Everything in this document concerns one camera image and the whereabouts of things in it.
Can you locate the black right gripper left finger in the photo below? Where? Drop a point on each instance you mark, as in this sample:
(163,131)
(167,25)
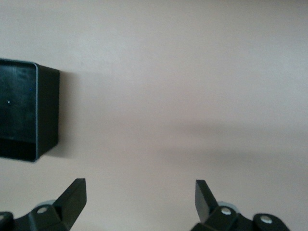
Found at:
(62,207)

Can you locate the black plastic box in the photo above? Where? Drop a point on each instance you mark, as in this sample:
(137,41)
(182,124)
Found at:
(21,108)

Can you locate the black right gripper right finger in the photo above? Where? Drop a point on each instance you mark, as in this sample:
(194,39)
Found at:
(207,209)

